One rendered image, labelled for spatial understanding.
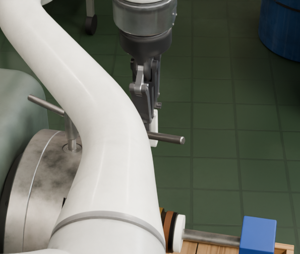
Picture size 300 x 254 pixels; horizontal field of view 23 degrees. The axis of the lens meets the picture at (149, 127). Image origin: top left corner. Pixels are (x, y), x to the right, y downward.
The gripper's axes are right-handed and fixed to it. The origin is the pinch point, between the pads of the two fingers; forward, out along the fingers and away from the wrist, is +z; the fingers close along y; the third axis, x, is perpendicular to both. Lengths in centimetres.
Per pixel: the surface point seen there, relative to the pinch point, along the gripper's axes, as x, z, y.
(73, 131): 13.5, 5.5, 2.6
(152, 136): -1.6, -2.0, -3.9
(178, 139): -6.0, -3.8, -5.8
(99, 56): 70, 150, 208
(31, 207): 18.0, 12.4, -9.5
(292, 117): -30, 147, 175
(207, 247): -9.4, 45.7, 13.8
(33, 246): 16.8, 17.1, -13.7
